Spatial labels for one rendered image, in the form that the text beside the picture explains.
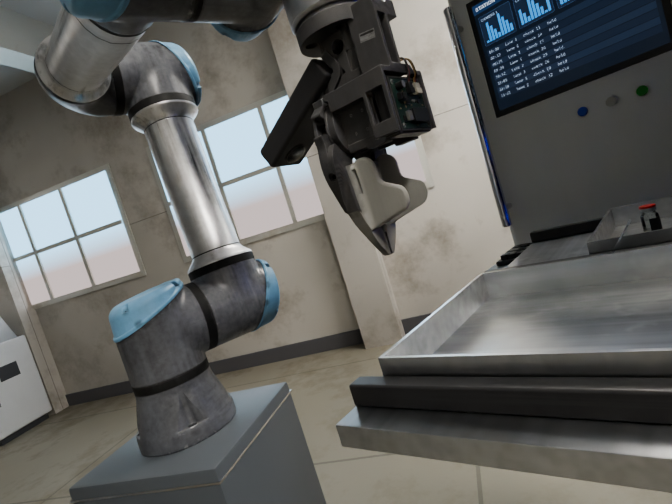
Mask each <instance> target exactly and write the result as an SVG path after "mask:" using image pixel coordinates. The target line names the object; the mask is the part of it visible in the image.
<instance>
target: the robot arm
mask: <svg viewBox="0 0 672 504"><path fill-rule="evenodd" d="M60 2H61V4H62V5H61V8H60V11H59V14H58V17H57V20H56V23H55V26H54V29H53V32H52V35H51V36H49V37H47V38H45V39H44V40H43V41H42V42H41V43H40V44H39V46H38V48H37V50H36V53H35V58H34V72H35V75H36V78H37V80H38V82H39V84H40V86H41V87H42V89H43V90H44V91H45V92H46V93H47V94H48V95H49V96H50V97H51V98H52V99H53V100H54V101H56V102H57V103H59V104H61V105H62V106H64V107H66V108H68V109H70V110H73V111H75V112H78V113H81V114H85V115H90V116H98V117H107V116H122V115H128V117H129V120H130V122H131V125H132V127H133V128H134V129H135V130H137V131H139V132H141V133H143V134H145V136H146V139H147V141H148V144H149V146H150V149H151V152H152V154H153V157H154V160H155V162H156V165H157V168H158V170H159V173H160V176H161V178H162V181H163V183H164V186H165V189H166V191H167V194H168V197H169V199H170V202H171V205H172V207H173V210H174V213H175V215H176V218H177V220H178V223H179V226H180V228H181V231H182V234H183V236H184V239H185V242H186V244H187V247H188V250H189V252H190V255H191V257H192V264H191V266H190V269H189V271H188V276H189V278H190V281H191V282H190V283H188V284H185V285H183V282H182V281H181V280H180V279H178V278H175V279H172V280H169V281H167V282H164V283H162V284H160V285H158V286H155V287H153V288H150V289H148V290H146V291H144V292H142V293H140V294H137V295H135V296H133V297H131V298H129V299H127V300H125V301H123V302H122V303H120V304H118V305H117V306H115V307H114V308H113V309H112V310H111V312H110V314H109V322H110V326H111V329H112V332H113V336H114V337H113V341H114V343H116V345H117V348H118V350H119V353H120V356H121V359H122V362H123V364H124V367H125V370H126V373H127V376H128V379H129V381H130V384H131V387H132V389H133V392H134V395H135V398H136V413H137V427H138V431H137V434H136V439H137V443H138V446H139V449H140V452H141V454H142V455H143V456H146V457H160V456H165V455H169V454H172V453H176V452H179V451H181V450H184V449H186V448H189V447H191V446H193V445H195V444H197V443H199V442H201V441H203V440H205V439H207V438H208V437H210V436H212V435H213V434H215V433H216V432H218V431H219V430H220V429H222V428H223V427H224V426H225V425H227V424H228V423H229V422H230V421H231V419H232V418H233V417H234V415H235V413H236V407H235V404H234V401H233V398H232V396H231V395H230V393H229V392H227V391H226V389H225V388H224V386H223V385H222V383H221V382H220V381H219V379H218V378H217V377H216V375H215V374H214V373H213V372H212V370H211V368H210V365H209V362H208V360H207V357H206V354H205V352H206V351H208V350H210V349H213V348H215V347H217V346H219V345H222V344H224V343H226V342H228V341H231V340H233V339H235V338H238V337H240V336H242V335H244V334H247V333H249V332H254V331H256V330H258V329H259V328H260V327H262V326H264V325H266V324H268V323H269V322H271V321H272V320H273V319H274V318H275V316H276V315H277V313H278V309H279V304H280V292H279V285H278V281H277V278H276V275H275V273H274V271H273V269H272V268H271V267H269V264H268V263H267V262H266V261H264V260H261V259H255V258H254V255H253V252H252V250H251V249H249V248H246V247H244V246H242V245H241V244H240V242H239V240H238V237H237V235H236V232H235V229H234V227H233V224H232V221H231V219H230V216H229V214H228V211H227V208H226V206H225V203H224V200H223V198H222V195H221V193H220V190H219V187H218V185H217V182H216V180H215V177H214V174H213V172H212V169H211V166H210V164H209V161H208V159H207V156H206V153H205V151H204V148H203V145H202V143H201V140H200V138H199V135H198V132H197V130H196V127H195V124H194V122H193V121H194V119H195V117H196V115H197V113H198V108H197V107H198V106H199V104H200V102H201V97H202V89H201V86H200V84H199V82H200V78H199V74H198V71H197V69H196V66H195V64H194V62H193V60H192V59H191V57H190V56H189V54H188V53H187V52H186V51H185V50H184V49H183V48H182V47H180V46H179V45H177V44H174V43H170V42H160V41H156V40H151V41H148V42H137V41H138V40H139V39H140V38H141V37H142V35H143V34H144V33H145V32H146V31H147V29H148V28H149V27H150V26H151V25H152V24H153V22H184V23H187V22H190V23H211V25H212V26H213V27H214V28H215V29H216V30H217V31H218V32H219V33H220V34H222V35H225V36H227V37H229V38H231V39H232V40H234V41H239V42H246V41H250V40H253V39H255V38H256V37H258V36H259V35H260V34H261V33H262V32H263V31H264V30H266V29H267V28H269V27H270V26H271V25H272V24H273V23H274V21H275V20H276V19H277V17H278V15H279V13H280V12H281V10H282V9H283V8H285V11H286V14H287V18H288V21H289V24H290V27H291V31H292V33H293V34H294V35H295V36H296V38H297V41H298V44H299V48H300V51H301V53H302V54H303V55H304V56H306V57H311V58H322V60H319V59H311V61H310V62H309V64H308V66H307V68H306V70H305V71H304V73H303V75H302V77H301V79H300V80H299V82H298V84H297V86H296V88H295V89H294V91H293V93H292V95H291V97H290V98H289V100H288V102H287V104H286V106H285V107H284V109H283V111H282V113H281V114H280V116H279V118H278V120H277V122H276V123H275V125H274V127H273V129H272V131H271V132H270V134H269V136H268V138H267V140H266V141H265V143H264V145H263V147H262V149H261V155H262V156H263V158H264V159H265V160H266V161H267V162H268V164H269V165H270V166H271V167H280V166H288V165H296V164H300V163H301V162H302V160H303V159H304V157H305V156H306V154H307V152H308V151H309V149H310V148H311V146H312V145H313V143H315V145H316V147H317V150H318V155H319V161H320V165H321V169H322V172H323V174H324V177H325V179H326V181H327V183H328V185H329V187H330V189H331V191H332V192H333V194H334V196H335V197H336V199H337V201H338V202H339V204H340V206H341V207H342V209H343V210H344V212H345V213H347V214H348V215H349V216H350V218H351V220H352V221H353V222H354V224H355V225H356V226H357V227H358V229H359V230H360V231H361V232H362V233H363V234H364V235H365V236H366V237H367V239H368V240H369V241H370V242H371V243H372V244H373V245H374V246H375V247H376V248H377V249H378V250H379V251H380V252H381V253H382V254H383V255H384V256H387V255H391V254H393V253H394V252H395V243H396V223H395V222H396V221H397V220H398V219H400V218H402V217H403V216H405V215H406V214H408V213H409V212H411V211H413V210H414V209H416V208H417V207H419V206H421V205H422V204H423V203H424V202H425V201H426V199H427V196H428V191H427V188H426V185H425V183H424V182H423V181H421V180H417V179H411V178H406V177H404V176H403V175H402V174H401V173H400V170H399V166H398V163H397V161H396V159H395V158H394V157H393V156H392V155H390V154H387V151H386V148H387V147H390V146H392V145H395V146H401V145H404V144H406V143H409V142H411V141H414V140H416V139H419V137H418V136H420V135H422V134H425V133H427V132H430V131H431V129H434V128H436V124H435V120H434V117H433V113H432V110H431V106H430V103H429V99H428V96H427V92H426V89H425V85H424V82H423V78H422V75H421V71H417V70H416V69H415V66H414V64H413V62H412V61H411V60H410V59H409V58H404V57H399V54H398V50H397V47H396V44H395V40H394V37H393V33H392V30H391V26H390V23H389V22H390V21H391V20H393V19H394V18H396V17H397V16H396V13H395V9H394V6H393V2H392V1H390V0H384V1H382V0H60ZM400 59H401V60H400ZM403 60H404V62H405V64H402V63H401V61H403ZM406 60H408V61H409V62H410V64H411V65H408V63H407V61H406ZM411 66H412V68H411ZM403 75H407V77H401V76H403ZM353 158H355V159H356V161H355V162H354V163H352V160H353Z"/></svg>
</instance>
